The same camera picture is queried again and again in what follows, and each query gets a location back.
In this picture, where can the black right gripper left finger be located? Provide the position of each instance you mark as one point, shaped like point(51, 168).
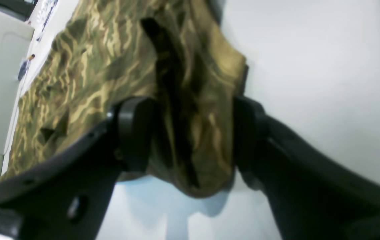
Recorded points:
point(67, 196)

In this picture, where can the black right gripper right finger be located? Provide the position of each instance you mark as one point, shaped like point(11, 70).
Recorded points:
point(311, 197)

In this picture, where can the camouflage T-shirt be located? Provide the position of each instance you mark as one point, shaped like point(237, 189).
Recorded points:
point(170, 50)

